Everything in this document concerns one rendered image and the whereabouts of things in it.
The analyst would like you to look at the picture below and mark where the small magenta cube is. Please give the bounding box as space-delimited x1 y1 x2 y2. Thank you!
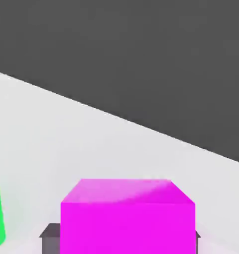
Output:
60 178 196 254

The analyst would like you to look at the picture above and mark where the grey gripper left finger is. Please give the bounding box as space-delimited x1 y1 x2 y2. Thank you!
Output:
31 223 61 254

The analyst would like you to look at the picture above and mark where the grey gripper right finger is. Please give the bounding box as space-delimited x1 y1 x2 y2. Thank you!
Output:
194 231 209 254

